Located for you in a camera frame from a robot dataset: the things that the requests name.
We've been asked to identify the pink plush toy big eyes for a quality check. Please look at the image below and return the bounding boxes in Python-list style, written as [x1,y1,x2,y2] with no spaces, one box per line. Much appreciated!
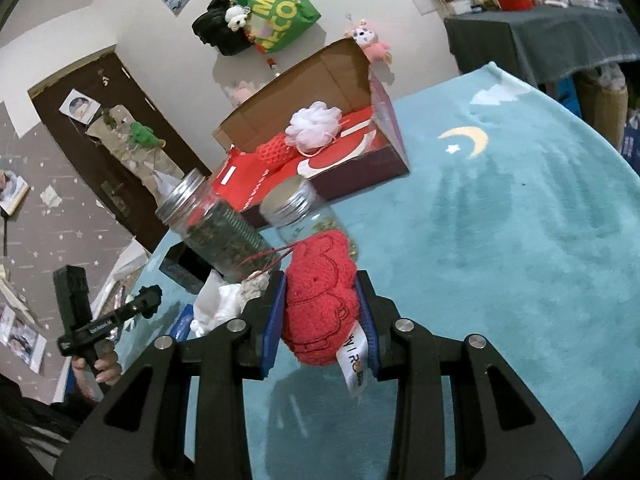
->
[345,16,393,63]

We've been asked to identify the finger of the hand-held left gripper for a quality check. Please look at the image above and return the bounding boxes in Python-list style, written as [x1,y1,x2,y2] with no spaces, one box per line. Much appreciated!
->
[127,284,165,318]

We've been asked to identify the cardboard box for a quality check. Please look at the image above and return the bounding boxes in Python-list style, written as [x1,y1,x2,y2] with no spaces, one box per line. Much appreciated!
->
[212,37,411,228]

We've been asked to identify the person's left forearm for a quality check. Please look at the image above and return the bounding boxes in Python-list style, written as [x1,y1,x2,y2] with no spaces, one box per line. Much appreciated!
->
[0,372,103,480]

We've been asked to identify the white plush toy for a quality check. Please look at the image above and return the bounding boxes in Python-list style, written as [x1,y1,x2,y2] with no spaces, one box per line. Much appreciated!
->
[192,270,246,336]

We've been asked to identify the green plush toy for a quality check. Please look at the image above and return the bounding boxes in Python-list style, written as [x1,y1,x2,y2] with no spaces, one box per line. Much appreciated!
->
[129,122,166,150]

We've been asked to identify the beige hanging organizer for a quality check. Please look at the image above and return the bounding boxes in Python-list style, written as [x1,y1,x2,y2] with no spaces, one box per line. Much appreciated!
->
[86,104,173,183]

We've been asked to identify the small glass jar gold pieces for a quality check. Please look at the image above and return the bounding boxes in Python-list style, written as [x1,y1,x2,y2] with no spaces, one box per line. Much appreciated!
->
[259,178,358,261]

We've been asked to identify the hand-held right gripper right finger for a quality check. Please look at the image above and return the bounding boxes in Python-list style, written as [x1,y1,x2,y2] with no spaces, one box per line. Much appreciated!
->
[354,269,586,480]

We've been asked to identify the grey cloth covered table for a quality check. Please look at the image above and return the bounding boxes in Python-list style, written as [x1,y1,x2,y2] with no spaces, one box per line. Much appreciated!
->
[444,4,640,91]

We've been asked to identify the black tin box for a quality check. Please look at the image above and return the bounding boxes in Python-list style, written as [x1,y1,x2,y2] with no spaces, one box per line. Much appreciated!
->
[160,242,213,295]

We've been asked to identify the open book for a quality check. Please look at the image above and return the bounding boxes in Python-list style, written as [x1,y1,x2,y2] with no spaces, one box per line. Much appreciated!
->
[0,170,31,218]

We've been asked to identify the white panda plush keychain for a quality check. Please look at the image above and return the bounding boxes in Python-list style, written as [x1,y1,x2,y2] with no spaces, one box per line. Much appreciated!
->
[223,5,249,31]

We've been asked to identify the brass door handle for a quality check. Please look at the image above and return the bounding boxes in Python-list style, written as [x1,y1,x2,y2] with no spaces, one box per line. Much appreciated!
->
[102,180,128,216]

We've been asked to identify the person's left hand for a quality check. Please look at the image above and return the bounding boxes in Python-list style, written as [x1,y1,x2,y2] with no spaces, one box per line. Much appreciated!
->
[72,345,123,401]

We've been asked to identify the white bath pouf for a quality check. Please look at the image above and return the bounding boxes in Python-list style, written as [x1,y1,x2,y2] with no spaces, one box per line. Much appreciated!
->
[285,101,351,156]

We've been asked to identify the green tote bag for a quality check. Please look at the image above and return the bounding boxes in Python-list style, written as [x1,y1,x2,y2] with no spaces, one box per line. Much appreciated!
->
[235,0,321,56]

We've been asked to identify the woven basket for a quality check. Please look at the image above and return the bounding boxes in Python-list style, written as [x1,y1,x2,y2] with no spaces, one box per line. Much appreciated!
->
[575,67,631,146]

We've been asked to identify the pale pink plush toy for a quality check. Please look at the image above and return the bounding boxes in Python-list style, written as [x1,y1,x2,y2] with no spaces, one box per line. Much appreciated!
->
[222,80,258,106]

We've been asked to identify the red plush towel toy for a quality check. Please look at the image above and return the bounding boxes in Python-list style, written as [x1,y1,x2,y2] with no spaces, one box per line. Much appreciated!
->
[239,230,375,401]

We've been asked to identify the magazine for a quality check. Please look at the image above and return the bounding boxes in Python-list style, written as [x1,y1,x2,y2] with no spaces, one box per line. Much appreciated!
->
[0,305,48,373]

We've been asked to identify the black bag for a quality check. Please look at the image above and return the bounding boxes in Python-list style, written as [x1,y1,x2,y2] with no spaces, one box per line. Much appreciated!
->
[191,0,256,57]

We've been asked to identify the red foam mesh sleeve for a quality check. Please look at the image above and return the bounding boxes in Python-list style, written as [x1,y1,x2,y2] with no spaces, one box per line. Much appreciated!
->
[254,132,301,171]

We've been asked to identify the blue packet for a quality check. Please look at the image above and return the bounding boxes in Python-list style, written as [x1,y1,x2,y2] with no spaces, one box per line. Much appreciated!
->
[170,305,196,343]

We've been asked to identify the brown door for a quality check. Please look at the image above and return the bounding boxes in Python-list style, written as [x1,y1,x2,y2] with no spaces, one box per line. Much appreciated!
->
[27,52,213,241]

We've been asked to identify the large glass jar green leaves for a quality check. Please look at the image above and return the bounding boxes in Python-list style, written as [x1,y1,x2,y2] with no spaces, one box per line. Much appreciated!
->
[154,169,283,283]

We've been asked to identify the photo on door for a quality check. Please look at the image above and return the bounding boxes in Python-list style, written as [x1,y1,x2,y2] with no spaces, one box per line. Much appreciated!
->
[59,87,98,123]

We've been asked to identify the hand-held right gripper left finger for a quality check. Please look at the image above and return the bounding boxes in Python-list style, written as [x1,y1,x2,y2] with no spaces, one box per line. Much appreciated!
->
[52,270,288,480]

